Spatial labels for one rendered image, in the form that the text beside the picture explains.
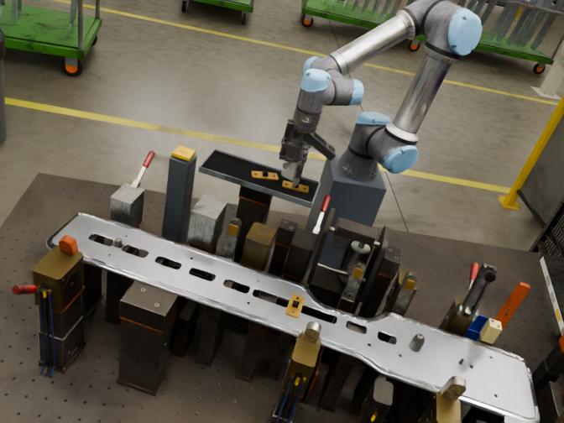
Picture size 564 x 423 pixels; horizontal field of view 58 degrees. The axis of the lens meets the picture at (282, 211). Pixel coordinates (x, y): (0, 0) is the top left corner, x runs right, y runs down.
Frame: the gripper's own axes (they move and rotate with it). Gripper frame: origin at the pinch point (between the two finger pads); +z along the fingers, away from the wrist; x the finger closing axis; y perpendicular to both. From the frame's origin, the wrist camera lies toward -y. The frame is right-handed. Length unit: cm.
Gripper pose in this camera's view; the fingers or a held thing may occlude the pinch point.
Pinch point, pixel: (296, 182)
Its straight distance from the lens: 158.7
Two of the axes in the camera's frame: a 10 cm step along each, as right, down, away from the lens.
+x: -0.8, 5.6, -8.3
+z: -2.1, 8.0, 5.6
